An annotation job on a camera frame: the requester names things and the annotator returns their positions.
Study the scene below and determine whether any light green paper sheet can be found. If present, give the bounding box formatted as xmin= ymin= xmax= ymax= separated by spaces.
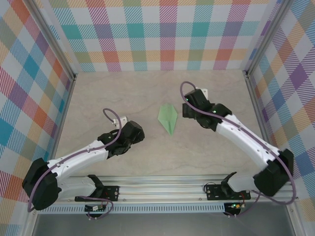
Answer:
xmin=157 ymin=103 xmax=178 ymax=137

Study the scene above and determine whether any small black circuit board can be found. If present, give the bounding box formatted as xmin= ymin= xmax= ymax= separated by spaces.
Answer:
xmin=85 ymin=205 xmax=107 ymax=212

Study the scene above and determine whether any circuit board with green light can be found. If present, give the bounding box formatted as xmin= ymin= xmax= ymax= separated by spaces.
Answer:
xmin=227 ymin=203 xmax=247 ymax=211

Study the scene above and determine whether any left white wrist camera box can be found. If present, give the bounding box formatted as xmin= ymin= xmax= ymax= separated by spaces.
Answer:
xmin=112 ymin=116 xmax=129 ymax=129

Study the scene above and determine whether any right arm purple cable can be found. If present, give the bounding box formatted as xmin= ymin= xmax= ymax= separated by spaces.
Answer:
xmin=180 ymin=81 xmax=296 ymax=218

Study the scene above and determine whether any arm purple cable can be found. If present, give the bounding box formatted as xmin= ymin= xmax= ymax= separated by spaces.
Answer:
xmin=180 ymin=81 xmax=296 ymax=218
xmin=27 ymin=107 xmax=123 ymax=220

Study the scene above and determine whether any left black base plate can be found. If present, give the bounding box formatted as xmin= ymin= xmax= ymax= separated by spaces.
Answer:
xmin=75 ymin=185 xmax=121 ymax=203

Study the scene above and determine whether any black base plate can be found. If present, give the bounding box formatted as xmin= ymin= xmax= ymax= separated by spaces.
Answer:
xmin=75 ymin=185 xmax=121 ymax=203
xmin=206 ymin=184 xmax=252 ymax=201

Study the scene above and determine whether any aluminium table side rail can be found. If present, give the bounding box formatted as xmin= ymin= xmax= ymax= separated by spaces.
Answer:
xmin=245 ymin=71 xmax=278 ymax=159
xmin=48 ymin=75 xmax=77 ymax=173

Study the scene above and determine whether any aluminium mounting rail beam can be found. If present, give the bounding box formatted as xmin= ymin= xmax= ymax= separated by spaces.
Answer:
xmin=26 ymin=174 xmax=300 ymax=204

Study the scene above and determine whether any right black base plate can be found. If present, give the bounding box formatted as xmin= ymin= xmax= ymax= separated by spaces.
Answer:
xmin=206 ymin=184 xmax=252 ymax=201

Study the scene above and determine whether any slotted grey cable duct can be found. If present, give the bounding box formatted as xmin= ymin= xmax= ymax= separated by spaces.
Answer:
xmin=39 ymin=206 xmax=226 ymax=214

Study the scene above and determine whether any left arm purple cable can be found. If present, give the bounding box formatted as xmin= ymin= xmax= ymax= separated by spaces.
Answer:
xmin=27 ymin=107 xmax=123 ymax=220

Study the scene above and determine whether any aluminium frame post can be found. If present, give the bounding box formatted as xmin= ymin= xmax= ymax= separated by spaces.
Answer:
xmin=242 ymin=0 xmax=294 ymax=77
xmin=24 ymin=0 xmax=77 ymax=81

